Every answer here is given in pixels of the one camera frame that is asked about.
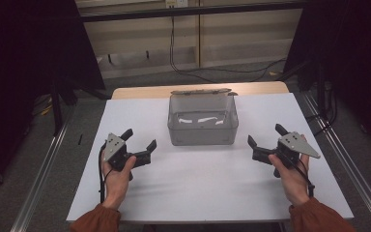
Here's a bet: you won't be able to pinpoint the white wall outlet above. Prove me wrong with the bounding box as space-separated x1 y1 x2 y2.
165 0 189 10

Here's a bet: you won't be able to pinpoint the black floor cables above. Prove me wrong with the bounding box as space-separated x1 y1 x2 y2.
304 80 338 137

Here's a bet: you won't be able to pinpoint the black horizontal bar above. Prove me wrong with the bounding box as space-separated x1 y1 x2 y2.
79 1 305 23

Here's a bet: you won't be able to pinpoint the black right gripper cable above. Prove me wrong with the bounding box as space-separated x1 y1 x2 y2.
281 151 316 199

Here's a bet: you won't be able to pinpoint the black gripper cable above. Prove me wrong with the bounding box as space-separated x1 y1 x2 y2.
98 142 114 205
281 151 316 199

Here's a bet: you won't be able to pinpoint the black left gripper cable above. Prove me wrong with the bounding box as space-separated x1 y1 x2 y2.
98 142 114 205

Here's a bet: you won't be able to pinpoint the wooden table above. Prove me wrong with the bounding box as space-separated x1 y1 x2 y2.
111 80 291 101

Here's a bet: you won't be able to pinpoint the aluminium floor rail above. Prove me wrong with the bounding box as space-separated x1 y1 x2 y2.
10 112 75 232
300 91 371 232

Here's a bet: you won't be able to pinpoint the black wall cable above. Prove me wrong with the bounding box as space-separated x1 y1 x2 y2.
168 14 288 84

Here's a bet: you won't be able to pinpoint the black stand pole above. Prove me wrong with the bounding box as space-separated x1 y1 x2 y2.
49 72 65 137

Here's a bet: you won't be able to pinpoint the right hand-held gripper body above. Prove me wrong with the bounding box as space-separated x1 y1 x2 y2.
251 130 322 179

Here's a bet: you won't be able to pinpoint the clear plastic box lid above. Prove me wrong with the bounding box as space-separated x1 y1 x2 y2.
169 87 240 97

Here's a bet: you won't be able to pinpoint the black curtain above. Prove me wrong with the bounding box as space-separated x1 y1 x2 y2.
0 0 107 201
282 0 371 159

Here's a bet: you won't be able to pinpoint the person's left hand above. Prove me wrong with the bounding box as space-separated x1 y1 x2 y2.
100 150 138 211

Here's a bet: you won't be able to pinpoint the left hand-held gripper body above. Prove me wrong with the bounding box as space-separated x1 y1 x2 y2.
102 131 153 182

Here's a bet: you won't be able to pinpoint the white board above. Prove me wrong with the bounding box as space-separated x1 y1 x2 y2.
65 92 355 224

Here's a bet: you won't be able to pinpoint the clear plastic box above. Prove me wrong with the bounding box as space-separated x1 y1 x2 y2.
166 93 240 147

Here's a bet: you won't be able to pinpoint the yellow cables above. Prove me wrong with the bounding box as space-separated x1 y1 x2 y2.
32 94 54 118

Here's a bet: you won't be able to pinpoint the person's right hand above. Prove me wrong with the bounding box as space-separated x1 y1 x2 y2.
268 134 311 208

